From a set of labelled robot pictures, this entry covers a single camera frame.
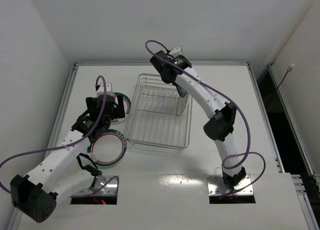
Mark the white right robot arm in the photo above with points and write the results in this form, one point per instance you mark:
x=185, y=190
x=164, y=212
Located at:
x=221, y=113

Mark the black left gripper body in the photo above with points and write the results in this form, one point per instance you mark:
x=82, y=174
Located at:
x=119, y=107

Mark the green red rimmed plate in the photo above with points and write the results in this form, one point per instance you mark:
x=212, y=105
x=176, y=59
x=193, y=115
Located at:
x=126, y=104
x=108, y=149

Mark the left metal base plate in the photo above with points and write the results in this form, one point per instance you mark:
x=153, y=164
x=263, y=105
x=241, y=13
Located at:
x=105, y=186

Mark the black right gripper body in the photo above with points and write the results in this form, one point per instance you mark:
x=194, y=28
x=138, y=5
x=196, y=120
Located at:
x=181, y=91

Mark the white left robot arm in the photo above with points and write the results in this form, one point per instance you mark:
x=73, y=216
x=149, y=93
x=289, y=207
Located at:
x=68, y=171

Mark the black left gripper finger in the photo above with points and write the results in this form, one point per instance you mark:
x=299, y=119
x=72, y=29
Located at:
x=120, y=107
x=117, y=115

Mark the chrome wire dish rack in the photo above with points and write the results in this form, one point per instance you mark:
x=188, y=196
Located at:
x=153, y=119

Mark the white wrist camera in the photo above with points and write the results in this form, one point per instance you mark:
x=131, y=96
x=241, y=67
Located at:
x=102, y=89
x=175, y=51

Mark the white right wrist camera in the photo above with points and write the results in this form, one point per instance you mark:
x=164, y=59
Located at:
x=175, y=51

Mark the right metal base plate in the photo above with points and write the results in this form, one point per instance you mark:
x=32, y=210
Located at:
x=217, y=187

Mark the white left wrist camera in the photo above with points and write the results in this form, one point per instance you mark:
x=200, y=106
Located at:
x=102, y=89

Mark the metal base plate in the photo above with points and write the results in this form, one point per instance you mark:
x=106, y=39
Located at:
x=217, y=187
x=105, y=186

